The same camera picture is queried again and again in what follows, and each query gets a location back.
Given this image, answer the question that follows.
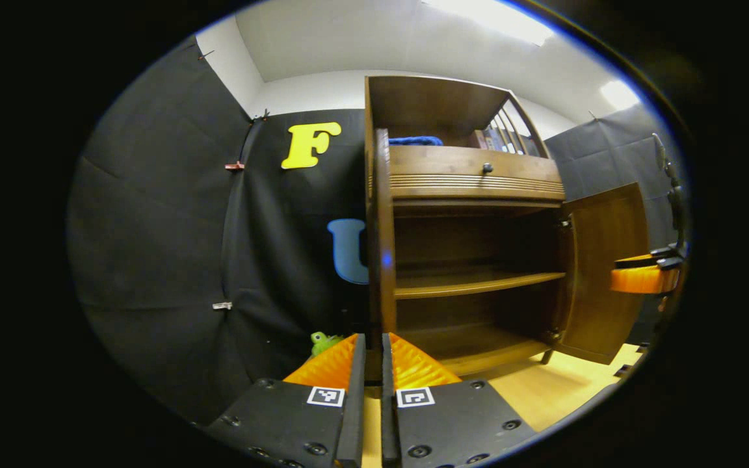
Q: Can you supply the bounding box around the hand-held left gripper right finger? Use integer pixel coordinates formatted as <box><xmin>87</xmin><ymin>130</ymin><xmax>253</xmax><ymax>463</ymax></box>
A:
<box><xmin>381</xmin><ymin>331</ymin><xmax>538</xmax><ymax>468</ymax></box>

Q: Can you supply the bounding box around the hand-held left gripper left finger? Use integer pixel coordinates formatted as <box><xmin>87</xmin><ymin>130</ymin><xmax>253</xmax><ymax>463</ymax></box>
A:
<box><xmin>205</xmin><ymin>333</ymin><xmax>367</xmax><ymax>468</ymax></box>

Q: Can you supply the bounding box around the wooden cabinet door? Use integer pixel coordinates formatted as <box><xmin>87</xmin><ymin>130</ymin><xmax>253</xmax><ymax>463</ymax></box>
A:
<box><xmin>372</xmin><ymin>128</ymin><xmax>398</xmax><ymax>339</ymax></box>
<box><xmin>553</xmin><ymin>182</ymin><xmax>650</xmax><ymax>365</ymax></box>

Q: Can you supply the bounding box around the wooden double-door shoe cabinet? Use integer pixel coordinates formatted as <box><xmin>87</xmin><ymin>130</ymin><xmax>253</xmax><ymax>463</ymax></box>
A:
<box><xmin>365</xmin><ymin>75</ymin><xmax>567</xmax><ymax>378</ymax></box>

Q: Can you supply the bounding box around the wooden cabinet shelf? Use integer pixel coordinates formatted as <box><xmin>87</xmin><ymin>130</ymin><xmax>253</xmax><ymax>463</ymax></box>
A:
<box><xmin>394</xmin><ymin>270</ymin><xmax>567</xmax><ymax>300</ymax></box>

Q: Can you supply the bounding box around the wooden cabinet drawer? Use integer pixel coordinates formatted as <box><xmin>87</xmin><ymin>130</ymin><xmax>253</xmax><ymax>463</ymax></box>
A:
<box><xmin>388</xmin><ymin>144</ymin><xmax>566</xmax><ymax>201</ymax></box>

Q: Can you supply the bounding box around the black backdrop cloth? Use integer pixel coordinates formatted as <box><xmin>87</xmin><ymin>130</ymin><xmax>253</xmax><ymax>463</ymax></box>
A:
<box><xmin>544</xmin><ymin>104</ymin><xmax>684</xmax><ymax>345</ymax></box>
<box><xmin>68</xmin><ymin>36</ymin><xmax>370</xmax><ymax>423</ymax></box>

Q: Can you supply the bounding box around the green toy frog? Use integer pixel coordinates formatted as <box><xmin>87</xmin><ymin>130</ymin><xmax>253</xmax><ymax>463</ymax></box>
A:
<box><xmin>309</xmin><ymin>331</ymin><xmax>344</xmax><ymax>357</ymax></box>

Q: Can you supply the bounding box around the small ceiling light panel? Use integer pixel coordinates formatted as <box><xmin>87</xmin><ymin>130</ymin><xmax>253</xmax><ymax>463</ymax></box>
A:
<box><xmin>599</xmin><ymin>79</ymin><xmax>642</xmax><ymax>111</ymax></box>

